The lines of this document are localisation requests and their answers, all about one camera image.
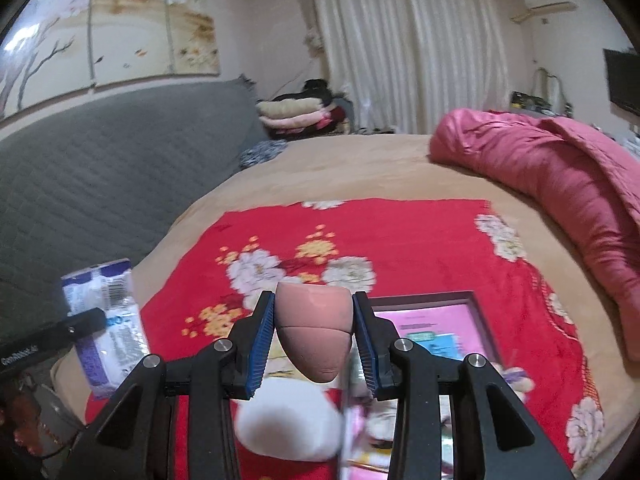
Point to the pink makeup sponge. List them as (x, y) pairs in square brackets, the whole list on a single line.
[(315, 330)]

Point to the black television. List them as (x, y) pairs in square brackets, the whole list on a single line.
[(622, 77)]

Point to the dark patterned cloth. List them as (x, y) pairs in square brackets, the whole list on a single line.
[(260, 154)]

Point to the beige bed sheet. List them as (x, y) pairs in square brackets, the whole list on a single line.
[(350, 170)]

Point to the pink book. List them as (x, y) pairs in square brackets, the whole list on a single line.
[(435, 325)]

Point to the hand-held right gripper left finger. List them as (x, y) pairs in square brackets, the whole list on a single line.
[(260, 340)]

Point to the pink quilt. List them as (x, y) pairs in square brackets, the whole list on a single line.
[(550, 170)]

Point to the floral wall mural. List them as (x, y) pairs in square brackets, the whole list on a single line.
[(125, 20)]

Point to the red floral blanket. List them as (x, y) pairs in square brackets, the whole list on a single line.
[(400, 240)]

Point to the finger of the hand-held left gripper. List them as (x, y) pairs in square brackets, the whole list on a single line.
[(82, 323)]

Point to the white curtain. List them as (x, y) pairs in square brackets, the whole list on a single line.
[(410, 50)]

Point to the brown box tray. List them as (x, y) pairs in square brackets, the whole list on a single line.
[(435, 296)]

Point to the stack of folded clothes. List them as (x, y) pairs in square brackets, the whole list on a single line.
[(290, 110)]

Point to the grey quilted headboard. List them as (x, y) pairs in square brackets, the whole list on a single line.
[(100, 185)]

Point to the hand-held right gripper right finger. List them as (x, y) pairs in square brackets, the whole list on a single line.
[(367, 345)]

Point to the black bag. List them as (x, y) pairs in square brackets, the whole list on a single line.
[(527, 101)]

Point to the blue white packet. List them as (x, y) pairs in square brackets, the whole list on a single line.
[(112, 340)]

